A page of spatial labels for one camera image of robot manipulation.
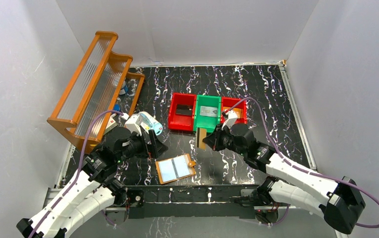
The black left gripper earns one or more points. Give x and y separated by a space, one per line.
147 144

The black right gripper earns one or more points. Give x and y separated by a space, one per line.
213 141

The gold credit card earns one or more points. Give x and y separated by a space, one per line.
201 134

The orange leather card holder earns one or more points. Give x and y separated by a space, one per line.
176 168

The white credit card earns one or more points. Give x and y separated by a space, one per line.
207 111

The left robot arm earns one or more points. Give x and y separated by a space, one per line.
93 187

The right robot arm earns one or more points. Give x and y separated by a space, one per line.
339 203

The black card in red bin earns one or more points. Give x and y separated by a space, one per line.
184 110

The white blue tube package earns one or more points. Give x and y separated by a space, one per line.
148 122

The green plastic bin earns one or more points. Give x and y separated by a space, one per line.
209 123

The red plastic bin left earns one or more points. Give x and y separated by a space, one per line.
178 122

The red plastic bin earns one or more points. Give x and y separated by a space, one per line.
230 102
178 122

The red plastic bin right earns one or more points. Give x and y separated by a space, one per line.
230 102

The white green small box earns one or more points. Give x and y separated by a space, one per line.
110 125

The blue white bottle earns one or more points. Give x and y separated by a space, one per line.
124 87

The orange wooden shelf rack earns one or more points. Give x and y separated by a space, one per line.
91 91

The aluminium frame rail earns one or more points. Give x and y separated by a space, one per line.
220 176

